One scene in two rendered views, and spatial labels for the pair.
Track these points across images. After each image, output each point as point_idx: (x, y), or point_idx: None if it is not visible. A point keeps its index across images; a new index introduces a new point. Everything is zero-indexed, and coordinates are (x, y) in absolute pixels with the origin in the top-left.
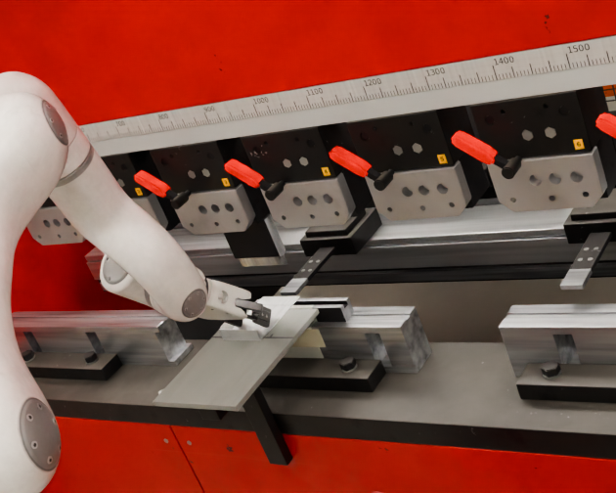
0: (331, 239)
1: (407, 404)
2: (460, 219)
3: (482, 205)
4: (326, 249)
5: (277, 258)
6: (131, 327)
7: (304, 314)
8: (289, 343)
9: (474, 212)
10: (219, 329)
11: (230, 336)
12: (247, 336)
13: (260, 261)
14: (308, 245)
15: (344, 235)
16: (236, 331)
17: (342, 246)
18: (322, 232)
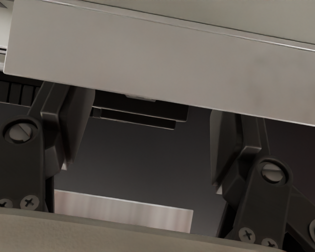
0: (124, 110)
1: None
2: None
3: None
4: (138, 98)
5: (57, 211)
6: None
7: None
8: None
9: None
10: (311, 125)
11: (259, 59)
12: (109, 35)
13: (120, 213)
14: (173, 111)
15: (105, 109)
16: (179, 93)
17: (111, 95)
18: (142, 122)
